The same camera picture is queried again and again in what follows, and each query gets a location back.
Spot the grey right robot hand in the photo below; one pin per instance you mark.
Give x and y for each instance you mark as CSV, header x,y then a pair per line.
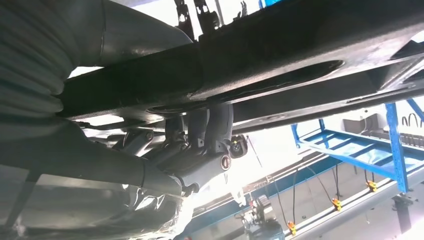
x,y
82,159

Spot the blue metal shelf rack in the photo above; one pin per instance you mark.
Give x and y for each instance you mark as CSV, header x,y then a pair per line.
x,y
394,149

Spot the dark machine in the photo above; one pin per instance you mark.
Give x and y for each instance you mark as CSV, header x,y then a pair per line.
x,y
263,222

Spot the long grey blue-edged bench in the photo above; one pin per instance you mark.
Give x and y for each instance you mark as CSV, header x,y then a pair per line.
x,y
331,212

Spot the grey box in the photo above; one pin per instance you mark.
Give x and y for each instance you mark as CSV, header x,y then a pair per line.
x,y
362,125

